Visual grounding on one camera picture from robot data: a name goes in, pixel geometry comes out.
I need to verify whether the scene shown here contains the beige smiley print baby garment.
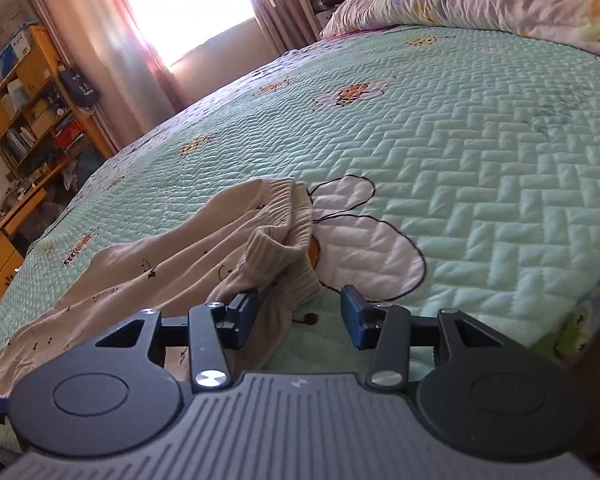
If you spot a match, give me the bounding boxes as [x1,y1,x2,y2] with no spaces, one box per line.
[0,178,321,396]

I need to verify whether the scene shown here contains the green quilted bee bedspread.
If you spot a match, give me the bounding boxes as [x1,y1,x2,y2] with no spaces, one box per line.
[0,24,600,456]

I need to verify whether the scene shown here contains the wooden drawer desk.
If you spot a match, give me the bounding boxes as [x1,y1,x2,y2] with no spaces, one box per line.
[0,158,69,300]

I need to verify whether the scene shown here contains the pink window curtains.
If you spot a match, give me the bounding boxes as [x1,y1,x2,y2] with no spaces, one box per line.
[35,0,320,151]

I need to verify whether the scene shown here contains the wooden bookshelf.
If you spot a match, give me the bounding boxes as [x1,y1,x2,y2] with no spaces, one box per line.
[0,24,117,196]

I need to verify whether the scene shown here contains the black bag on shelf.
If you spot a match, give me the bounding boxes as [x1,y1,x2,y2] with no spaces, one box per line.
[59,66,100,108]

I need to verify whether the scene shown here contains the floral folded duvet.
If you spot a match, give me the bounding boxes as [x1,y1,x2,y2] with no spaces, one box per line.
[322,0,600,56]

